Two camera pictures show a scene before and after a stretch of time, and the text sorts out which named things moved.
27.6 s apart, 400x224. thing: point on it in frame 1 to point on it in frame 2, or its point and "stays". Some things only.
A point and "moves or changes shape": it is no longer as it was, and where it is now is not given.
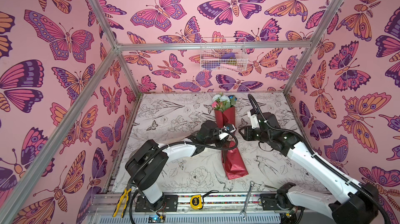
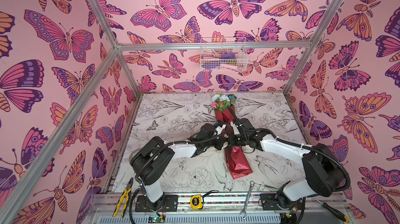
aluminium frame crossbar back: [215, 46] stays
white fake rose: [223, 100] stays
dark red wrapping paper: [233, 164] moves or changes shape
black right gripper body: [250, 132] to [237, 138]
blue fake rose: [233, 99] stays
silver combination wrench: [244, 212] stays
